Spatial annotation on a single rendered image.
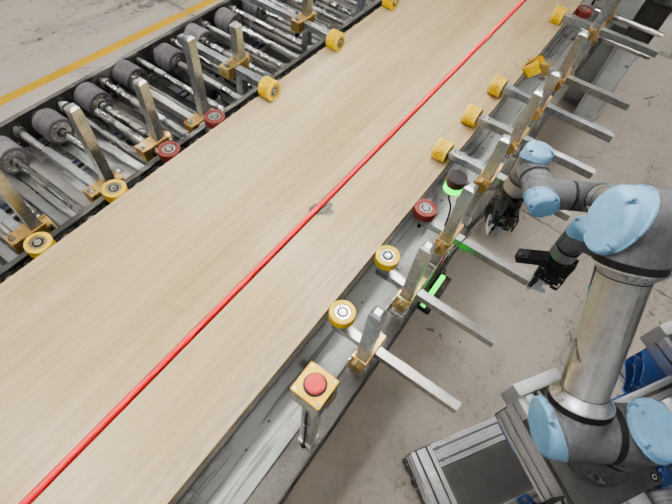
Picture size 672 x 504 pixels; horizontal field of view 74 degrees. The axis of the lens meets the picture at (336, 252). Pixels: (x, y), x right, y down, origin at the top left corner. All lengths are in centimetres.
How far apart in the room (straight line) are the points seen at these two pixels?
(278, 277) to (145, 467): 59
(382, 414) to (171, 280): 119
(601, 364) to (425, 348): 148
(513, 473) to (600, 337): 124
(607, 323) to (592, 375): 10
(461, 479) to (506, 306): 99
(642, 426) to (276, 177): 123
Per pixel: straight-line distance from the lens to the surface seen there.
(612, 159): 370
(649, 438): 105
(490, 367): 240
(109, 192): 167
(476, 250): 159
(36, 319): 149
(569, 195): 122
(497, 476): 204
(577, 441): 99
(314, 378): 90
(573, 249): 141
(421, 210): 157
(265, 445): 149
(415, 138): 182
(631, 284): 87
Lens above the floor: 209
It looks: 57 degrees down
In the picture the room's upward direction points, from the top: 8 degrees clockwise
